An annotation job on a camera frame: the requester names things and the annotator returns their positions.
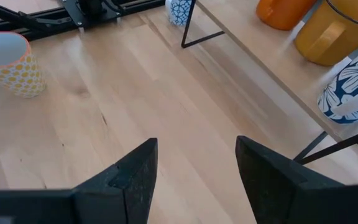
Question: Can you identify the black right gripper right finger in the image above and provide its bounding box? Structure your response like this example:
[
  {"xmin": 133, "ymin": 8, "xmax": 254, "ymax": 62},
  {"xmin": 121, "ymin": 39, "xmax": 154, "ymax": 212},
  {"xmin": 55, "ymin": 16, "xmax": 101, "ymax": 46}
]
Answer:
[{"xmin": 235, "ymin": 135, "xmax": 347, "ymax": 224}]

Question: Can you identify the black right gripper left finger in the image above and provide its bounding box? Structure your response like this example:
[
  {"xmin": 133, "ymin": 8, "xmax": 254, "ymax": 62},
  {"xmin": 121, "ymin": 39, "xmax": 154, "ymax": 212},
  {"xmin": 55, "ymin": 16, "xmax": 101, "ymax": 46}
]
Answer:
[{"xmin": 73, "ymin": 138, "xmax": 159, "ymax": 224}]

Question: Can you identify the navy floral mug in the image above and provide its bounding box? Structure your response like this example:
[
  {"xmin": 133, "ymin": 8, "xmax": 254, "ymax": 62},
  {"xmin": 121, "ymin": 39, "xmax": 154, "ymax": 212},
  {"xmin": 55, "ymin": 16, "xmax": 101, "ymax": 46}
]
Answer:
[{"xmin": 317, "ymin": 42, "xmax": 358, "ymax": 125}]

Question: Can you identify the amber orange mug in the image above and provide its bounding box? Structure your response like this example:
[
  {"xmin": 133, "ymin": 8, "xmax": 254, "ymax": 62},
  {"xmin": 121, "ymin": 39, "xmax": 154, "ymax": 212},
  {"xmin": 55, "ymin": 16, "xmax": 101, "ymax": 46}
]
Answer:
[{"xmin": 255, "ymin": 0, "xmax": 318, "ymax": 31}]

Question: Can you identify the wooden shelf with black legs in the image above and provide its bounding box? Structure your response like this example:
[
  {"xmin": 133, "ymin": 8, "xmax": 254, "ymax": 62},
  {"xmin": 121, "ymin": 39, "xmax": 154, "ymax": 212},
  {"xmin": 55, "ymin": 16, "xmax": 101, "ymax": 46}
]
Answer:
[{"xmin": 180, "ymin": 0, "xmax": 358, "ymax": 166}]

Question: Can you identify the white mug with yellow dots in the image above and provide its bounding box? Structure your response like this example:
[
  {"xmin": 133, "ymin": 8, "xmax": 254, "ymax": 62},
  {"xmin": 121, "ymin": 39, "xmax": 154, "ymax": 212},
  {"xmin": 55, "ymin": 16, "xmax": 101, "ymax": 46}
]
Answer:
[{"xmin": 0, "ymin": 30, "xmax": 47, "ymax": 99}]

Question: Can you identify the yellow mug with dark rim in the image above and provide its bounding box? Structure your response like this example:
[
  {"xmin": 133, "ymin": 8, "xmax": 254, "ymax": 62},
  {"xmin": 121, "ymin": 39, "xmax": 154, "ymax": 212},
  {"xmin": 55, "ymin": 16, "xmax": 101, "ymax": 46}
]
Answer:
[{"xmin": 293, "ymin": 0, "xmax": 358, "ymax": 67}]

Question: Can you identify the white mug with blue pattern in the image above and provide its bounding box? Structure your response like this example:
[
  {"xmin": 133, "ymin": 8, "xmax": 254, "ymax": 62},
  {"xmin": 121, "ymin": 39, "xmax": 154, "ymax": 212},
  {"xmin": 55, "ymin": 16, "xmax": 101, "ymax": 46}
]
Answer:
[{"xmin": 165, "ymin": 0, "xmax": 195, "ymax": 27}]

